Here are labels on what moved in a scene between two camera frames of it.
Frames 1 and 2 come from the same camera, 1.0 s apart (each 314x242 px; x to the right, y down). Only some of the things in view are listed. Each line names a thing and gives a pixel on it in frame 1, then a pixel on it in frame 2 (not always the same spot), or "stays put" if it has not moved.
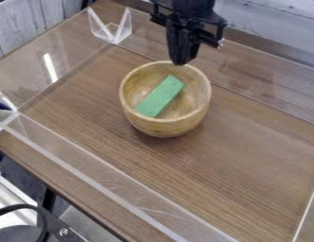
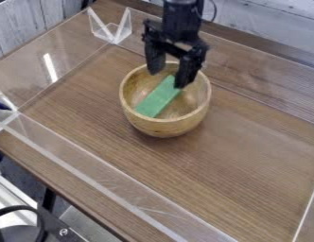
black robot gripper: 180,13 to 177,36
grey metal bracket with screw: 58,230 stays put
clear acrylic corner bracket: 111,32 stays put
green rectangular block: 160,97 stays put
